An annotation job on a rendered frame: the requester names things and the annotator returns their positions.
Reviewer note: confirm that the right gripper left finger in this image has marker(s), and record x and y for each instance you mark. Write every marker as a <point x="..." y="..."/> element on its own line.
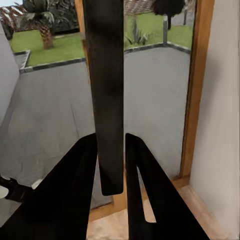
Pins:
<point x="58" y="209"/>

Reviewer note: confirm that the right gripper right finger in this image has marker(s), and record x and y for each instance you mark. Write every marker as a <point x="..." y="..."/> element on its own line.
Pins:
<point x="174" y="220"/>

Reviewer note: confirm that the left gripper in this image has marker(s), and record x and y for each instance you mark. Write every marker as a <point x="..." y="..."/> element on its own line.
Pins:
<point x="27" y="192"/>

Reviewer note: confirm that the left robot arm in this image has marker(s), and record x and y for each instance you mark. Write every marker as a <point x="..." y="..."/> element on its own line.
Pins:
<point x="11" y="190"/>

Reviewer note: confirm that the poster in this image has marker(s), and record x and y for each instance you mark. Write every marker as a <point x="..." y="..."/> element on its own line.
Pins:
<point x="104" y="31"/>

